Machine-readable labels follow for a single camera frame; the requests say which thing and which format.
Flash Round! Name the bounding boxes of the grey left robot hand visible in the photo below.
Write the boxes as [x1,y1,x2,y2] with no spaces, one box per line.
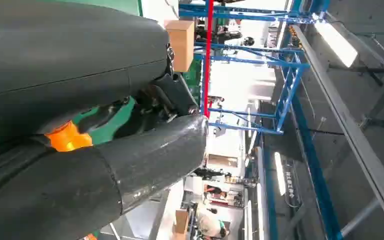
[0,0,210,240]

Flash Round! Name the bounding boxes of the orange drink bottle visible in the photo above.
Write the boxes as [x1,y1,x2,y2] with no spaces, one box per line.
[44,120,94,153]

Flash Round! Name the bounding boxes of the green table mat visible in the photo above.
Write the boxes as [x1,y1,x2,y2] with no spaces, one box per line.
[72,96,137,146]

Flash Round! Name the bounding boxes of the ribbed grey left arm sleeve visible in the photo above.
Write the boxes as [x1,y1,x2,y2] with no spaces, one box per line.
[0,143,50,205]

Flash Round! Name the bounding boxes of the red vertical pole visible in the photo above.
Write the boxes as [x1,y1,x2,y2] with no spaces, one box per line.
[203,0,215,118]

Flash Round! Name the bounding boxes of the small brown cardboard box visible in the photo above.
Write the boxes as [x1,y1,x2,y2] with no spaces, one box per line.
[174,209,190,235]

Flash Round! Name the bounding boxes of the person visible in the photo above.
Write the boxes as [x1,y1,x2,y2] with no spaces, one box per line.
[195,206,231,240]

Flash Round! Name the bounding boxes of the long ceiling tube lamp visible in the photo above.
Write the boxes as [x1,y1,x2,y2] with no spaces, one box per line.
[273,151,287,197]

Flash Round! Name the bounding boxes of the bright ceiling lamp panel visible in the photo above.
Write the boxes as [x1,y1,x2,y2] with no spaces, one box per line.
[313,19,359,69]

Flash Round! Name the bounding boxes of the blue steel frame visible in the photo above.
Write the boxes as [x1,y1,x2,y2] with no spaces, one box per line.
[178,0,344,240]

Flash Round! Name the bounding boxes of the grey metal ceiling rail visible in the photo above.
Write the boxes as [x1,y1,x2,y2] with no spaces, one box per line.
[291,24,384,239]

